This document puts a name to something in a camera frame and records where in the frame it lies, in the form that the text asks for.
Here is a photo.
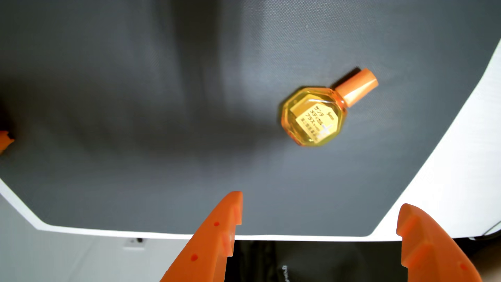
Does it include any thin dark cable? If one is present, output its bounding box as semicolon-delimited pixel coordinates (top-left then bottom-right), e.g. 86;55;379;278
469;221;501;240

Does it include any black fabric bag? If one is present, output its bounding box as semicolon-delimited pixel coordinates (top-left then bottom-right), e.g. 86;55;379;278
225;240;408;282

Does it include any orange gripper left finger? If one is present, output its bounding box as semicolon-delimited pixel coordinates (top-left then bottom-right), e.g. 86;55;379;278
160;191;243;282

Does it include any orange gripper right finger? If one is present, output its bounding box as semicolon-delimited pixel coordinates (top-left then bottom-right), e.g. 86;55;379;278
396;203;483;282

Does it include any yellow eyedrops bottle orange cap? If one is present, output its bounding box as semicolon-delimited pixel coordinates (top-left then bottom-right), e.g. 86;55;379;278
280;68;379;148

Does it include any small orange part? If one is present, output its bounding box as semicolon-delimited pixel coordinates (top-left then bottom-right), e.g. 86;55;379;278
0;130;15;154

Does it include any dark grey textured mat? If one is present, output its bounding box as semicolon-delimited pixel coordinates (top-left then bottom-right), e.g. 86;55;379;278
0;0;501;238

